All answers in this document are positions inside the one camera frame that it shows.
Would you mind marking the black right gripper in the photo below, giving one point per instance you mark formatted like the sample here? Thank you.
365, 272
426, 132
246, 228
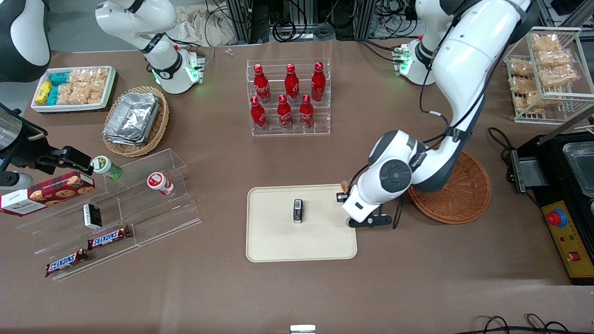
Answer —
29, 151

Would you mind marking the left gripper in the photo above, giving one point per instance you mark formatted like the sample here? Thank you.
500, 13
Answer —
339, 197

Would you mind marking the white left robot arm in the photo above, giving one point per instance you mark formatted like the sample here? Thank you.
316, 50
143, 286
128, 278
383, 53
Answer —
464, 69

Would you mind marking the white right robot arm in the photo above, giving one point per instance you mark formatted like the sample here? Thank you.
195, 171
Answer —
162, 55

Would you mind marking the beige plastic tray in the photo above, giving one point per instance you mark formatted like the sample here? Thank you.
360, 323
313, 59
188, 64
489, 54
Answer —
278, 236

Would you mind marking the white rectangular snack tray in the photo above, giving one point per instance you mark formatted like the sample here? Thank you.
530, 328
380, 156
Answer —
110, 88

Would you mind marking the light oval wicker basket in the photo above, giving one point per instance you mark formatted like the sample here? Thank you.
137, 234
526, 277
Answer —
160, 127

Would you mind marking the brown round wicker basket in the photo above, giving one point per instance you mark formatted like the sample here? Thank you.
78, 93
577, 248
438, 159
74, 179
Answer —
464, 199

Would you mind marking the red tartan cookie box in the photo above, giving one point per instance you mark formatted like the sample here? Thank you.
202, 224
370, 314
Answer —
51, 192

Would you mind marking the green bottle with white cap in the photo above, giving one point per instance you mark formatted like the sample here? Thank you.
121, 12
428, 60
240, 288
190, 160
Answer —
106, 167

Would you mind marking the small black silver box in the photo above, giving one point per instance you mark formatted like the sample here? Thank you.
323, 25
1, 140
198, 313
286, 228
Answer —
298, 211

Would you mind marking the small black white box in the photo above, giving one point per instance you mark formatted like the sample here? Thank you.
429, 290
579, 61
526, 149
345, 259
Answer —
92, 215

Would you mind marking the teal snack pack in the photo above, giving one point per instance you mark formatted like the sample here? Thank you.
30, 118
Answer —
59, 78
52, 96

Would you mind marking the clear bag of rice crackers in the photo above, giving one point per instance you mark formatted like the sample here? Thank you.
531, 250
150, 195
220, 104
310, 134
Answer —
72, 94
97, 93
88, 76

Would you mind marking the yellow snack pack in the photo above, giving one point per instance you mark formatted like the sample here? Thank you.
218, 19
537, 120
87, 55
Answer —
43, 93

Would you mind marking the clear acrylic bottle rack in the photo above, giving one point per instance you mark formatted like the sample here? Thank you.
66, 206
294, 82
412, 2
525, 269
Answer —
320, 123

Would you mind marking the stacked aluminium foil trays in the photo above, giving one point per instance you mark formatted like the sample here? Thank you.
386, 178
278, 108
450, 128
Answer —
132, 118

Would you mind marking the snickers chocolate bar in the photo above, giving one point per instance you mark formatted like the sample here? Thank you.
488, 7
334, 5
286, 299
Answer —
109, 238
67, 262

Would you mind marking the red cola bottle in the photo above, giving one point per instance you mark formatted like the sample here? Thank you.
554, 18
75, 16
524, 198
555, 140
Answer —
291, 84
258, 115
284, 113
262, 86
318, 83
306, 113

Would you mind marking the red and white small bottle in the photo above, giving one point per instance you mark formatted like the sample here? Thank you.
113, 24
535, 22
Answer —
160, 183

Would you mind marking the clear acrylic stepped stand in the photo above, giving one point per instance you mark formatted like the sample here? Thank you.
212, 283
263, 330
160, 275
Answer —
153, 218

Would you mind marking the small clear plastic clip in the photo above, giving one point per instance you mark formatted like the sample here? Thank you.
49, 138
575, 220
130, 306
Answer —
228, 51

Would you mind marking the crumpled beige cloth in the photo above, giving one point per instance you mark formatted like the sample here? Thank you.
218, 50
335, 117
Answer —
199, 23

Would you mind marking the black appliance with grey panel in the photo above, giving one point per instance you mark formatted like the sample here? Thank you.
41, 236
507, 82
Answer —
533, 174

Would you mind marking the clear bag of fried snacks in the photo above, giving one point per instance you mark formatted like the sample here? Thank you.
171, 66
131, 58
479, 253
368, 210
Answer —
520, 85
552, 59
520, 68
545, 42
559, 76

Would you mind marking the yellow emergency stop control box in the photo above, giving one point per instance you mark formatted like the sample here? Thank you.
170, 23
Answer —
568, 250

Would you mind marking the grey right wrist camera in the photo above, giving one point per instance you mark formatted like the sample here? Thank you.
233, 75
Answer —
16, 180

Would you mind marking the aluminium frame rack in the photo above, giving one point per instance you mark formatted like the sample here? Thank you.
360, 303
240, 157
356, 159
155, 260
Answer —
241, 21

